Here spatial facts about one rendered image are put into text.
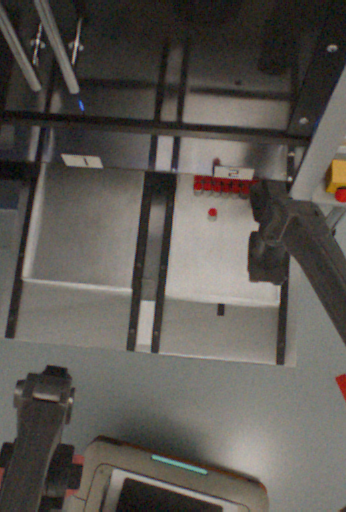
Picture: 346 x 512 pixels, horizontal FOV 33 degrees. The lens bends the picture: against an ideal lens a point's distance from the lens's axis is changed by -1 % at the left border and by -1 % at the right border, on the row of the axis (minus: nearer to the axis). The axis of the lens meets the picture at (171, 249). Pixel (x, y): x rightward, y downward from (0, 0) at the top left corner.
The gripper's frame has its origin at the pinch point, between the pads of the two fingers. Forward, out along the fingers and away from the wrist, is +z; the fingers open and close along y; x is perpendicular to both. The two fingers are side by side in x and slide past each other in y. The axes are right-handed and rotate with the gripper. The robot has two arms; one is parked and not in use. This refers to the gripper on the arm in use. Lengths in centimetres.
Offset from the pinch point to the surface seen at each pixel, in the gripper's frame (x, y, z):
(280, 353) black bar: -7.1, -10.5, 19.8
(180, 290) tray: 16.6, 2.6, 19.4
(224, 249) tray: 7.0, 13.1, 17.5
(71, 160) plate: 43.0, 24.8, 1.2
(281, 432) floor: -22, -15, 112
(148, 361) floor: 29, 7, 108
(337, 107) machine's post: -8.8, 18.7, -30.1
